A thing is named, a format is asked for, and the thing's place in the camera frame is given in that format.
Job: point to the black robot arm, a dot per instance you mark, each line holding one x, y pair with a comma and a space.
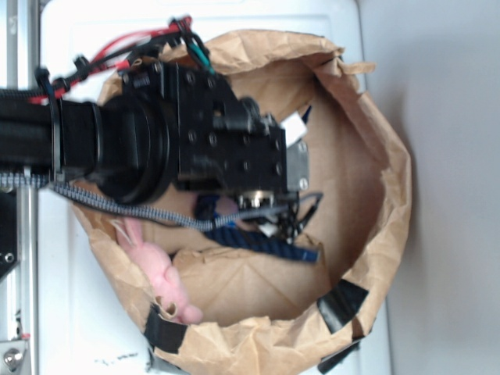
169, 126

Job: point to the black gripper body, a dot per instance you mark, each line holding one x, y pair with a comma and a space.
285, 215

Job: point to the brown paper bag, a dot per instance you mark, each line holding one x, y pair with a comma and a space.
263, 314

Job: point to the pink plush bunny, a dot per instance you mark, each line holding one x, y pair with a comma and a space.
164, 277

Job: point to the aluminium frame rail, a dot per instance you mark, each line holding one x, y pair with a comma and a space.
20, 24

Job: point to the black mounting plate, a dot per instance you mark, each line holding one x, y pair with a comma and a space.
10, 233

